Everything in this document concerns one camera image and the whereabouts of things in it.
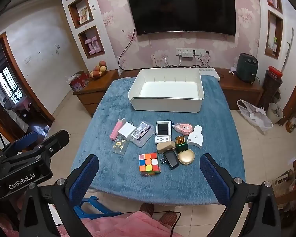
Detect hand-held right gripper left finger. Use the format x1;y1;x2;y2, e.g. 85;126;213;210
20;154;100;237

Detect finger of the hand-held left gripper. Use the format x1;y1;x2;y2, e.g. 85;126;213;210
27;130;70;164
0;131;39;162

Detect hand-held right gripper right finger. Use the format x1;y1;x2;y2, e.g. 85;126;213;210
199;153;282;237

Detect small clear plastic box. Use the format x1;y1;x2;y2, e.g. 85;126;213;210
112;138;130;156

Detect pink tooth-shaped brush case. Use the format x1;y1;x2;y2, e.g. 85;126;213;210
110;119;125;141

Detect beige rounded case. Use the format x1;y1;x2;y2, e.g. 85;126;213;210
157;141;176;154

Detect white charger plug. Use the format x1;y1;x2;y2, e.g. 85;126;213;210
118;121;139;139

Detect clear plastic floss box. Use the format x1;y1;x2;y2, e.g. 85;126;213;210
129;121;155;148

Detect white plastic storage bin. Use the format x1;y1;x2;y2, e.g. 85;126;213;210
128;68;204;113

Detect gold round compact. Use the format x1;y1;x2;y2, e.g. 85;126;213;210
178;150;194;165

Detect white curved plastic holder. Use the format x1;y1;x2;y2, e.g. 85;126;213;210
187;125;204;149

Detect black charger plug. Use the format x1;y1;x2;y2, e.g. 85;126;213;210
163;150;179;170

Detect green bottle with gold cap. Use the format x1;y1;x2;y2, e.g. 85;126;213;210
175;136;188;153

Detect pink correction tape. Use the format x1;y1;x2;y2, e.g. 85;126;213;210
174;123;193;136

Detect blue plush blanket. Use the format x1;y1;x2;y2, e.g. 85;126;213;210
71;75;246;205

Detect brown patterned slipper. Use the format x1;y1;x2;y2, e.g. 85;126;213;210
160;211;178;228
139;202;155;217

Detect red gift box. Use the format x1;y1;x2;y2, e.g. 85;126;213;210
69;71;90;91

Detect colourful puzzle cube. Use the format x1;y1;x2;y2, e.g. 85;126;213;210
139;152;161;177

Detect pink fleece clothing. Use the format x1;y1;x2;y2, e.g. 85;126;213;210
0;211;183;237

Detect wooden side cabinet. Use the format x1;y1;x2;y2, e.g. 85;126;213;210
73;69;120;118

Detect white handheld game console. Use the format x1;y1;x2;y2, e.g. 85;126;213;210
155;121;173;145

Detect white plastic bag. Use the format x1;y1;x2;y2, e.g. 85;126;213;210
237;99;273;131

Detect bowl of fruit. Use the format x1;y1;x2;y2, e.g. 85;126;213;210
89;60;109;79

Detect white trash bin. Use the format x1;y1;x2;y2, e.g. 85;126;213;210
266;102;284;125

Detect wooden television stand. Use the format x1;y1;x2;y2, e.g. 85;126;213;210
120;67;264;110

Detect pink dumbbells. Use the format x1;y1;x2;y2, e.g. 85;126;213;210
85;38;102;55

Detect white set-top box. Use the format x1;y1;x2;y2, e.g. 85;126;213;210
199;67;221;81

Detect dark cylinder with red lid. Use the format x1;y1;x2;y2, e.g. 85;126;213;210
258;65;283;109

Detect dark green air fryer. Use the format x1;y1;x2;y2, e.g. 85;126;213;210
237;53;259;84

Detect framed picture card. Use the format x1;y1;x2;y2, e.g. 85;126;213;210
79;7;91;24

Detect black flat-screen television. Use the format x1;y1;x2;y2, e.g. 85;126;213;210
125;0;237;37

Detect wooden door frame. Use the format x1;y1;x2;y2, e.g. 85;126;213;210
0;32;55;153

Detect thin black cable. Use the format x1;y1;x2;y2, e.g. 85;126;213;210
148;212;182;237

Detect black television cable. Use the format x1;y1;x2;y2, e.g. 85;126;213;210
118;27;137;71

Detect white wall socket panel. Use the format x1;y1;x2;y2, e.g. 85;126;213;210
176;48;204;55

